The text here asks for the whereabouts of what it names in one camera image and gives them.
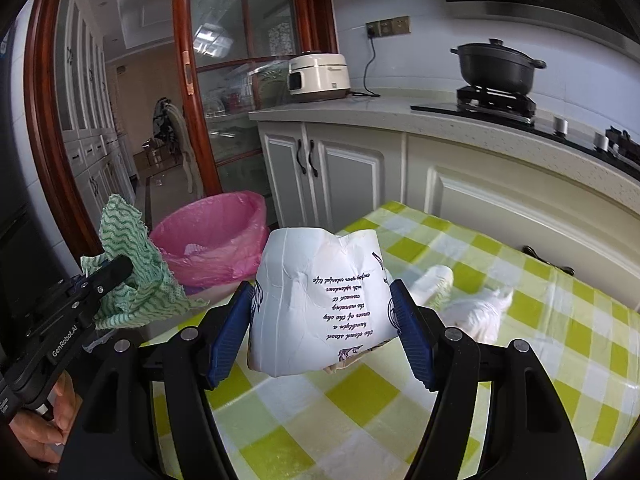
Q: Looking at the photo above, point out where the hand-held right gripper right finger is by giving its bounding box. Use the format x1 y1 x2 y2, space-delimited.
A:
389 279 587 480

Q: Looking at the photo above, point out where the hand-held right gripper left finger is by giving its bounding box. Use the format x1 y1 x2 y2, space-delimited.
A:
62 280 253 480

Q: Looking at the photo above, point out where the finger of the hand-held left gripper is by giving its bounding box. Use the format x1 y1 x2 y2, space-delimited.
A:
65 256 135 311
35 274 98 311

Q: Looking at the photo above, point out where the green wavy cleaning cloth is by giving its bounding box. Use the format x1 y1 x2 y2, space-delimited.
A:
80 194 208 331

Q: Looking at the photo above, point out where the printed white paper cup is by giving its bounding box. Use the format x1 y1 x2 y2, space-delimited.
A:
248 227 396 378

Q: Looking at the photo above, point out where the bin with pink bag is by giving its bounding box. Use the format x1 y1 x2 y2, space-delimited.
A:
149 191 268 296

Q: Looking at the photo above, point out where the person's left hand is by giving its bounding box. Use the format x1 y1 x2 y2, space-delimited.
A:
7 375 83 463

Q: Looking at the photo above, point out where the crumpled white green paper cup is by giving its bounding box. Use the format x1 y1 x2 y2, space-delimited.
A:
407 266 455 311

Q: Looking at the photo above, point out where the crumpled white tissue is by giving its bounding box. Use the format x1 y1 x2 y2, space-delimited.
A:
442 290 515 345

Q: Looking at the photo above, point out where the green checked tablecloth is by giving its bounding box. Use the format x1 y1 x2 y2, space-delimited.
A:
140 201 640 480

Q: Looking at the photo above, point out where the white hall cabinet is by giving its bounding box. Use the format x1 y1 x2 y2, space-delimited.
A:
55 0 136 221

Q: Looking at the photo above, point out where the cardboard box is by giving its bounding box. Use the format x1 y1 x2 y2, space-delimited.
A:
140 137 166 166

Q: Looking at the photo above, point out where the white chair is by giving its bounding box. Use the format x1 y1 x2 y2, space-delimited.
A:
167 102 193 193

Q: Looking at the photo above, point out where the white base cabinet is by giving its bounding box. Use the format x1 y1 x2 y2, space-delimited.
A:
250 97 640 281

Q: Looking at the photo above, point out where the wooden glass sliding door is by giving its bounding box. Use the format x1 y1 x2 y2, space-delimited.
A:
172 0 338 221

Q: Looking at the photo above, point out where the black gas stove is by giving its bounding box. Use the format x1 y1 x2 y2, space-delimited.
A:
411 85 640 171

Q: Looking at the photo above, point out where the white rice cooker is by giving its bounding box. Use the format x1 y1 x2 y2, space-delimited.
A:
287 50 351 105

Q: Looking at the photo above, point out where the black cooking pot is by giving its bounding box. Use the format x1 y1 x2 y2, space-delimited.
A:
450 38 547 96

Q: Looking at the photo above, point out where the thin black cable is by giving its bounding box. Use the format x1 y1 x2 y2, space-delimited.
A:
522 245 576 276

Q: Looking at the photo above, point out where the wooden door frame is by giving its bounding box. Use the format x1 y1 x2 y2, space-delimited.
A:
27 0 103 261

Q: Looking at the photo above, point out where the black power cable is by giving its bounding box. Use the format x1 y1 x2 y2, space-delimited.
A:
348 35 382 98

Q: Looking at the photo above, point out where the gold wall outlet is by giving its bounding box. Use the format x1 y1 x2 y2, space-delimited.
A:
366 16 411 38

